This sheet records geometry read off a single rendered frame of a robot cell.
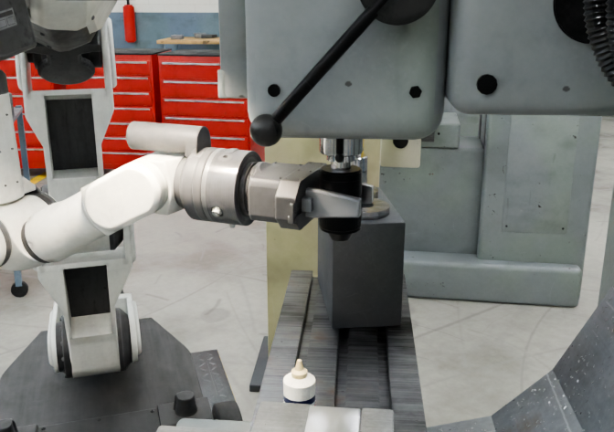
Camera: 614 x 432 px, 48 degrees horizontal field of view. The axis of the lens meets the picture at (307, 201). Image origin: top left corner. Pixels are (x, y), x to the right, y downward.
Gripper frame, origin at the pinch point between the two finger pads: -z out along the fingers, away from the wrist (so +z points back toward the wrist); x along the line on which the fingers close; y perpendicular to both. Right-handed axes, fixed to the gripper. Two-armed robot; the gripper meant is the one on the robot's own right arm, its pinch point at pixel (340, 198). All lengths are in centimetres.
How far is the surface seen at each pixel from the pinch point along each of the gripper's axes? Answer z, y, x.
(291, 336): 15.4, 32.5, 25.4
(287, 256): 68, 75, 160
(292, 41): 1.7, -17.7, -10.8
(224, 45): 11.4, -16.7, -5.1
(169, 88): 258, 50, 400
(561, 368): -26.1, 27.9, 21.5
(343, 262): 8.4, 20.4, 30.7
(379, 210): 3.8, 12.4, 35.6
